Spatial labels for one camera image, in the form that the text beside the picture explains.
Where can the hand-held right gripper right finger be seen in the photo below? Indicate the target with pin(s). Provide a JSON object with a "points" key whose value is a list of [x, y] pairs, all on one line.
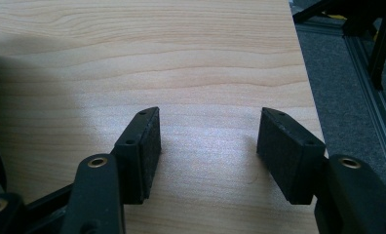
{"points": [[288, 159]]}

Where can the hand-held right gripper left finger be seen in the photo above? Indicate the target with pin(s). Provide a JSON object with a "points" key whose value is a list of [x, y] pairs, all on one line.
{"points": [[137, 162]]}

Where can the black metal stand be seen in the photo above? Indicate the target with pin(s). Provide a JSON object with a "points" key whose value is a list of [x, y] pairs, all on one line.
{"points": [[373, 29]]}

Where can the aluminium frame rail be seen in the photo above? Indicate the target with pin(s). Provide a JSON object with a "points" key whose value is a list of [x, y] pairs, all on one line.
{"points": [[373, 107]]}

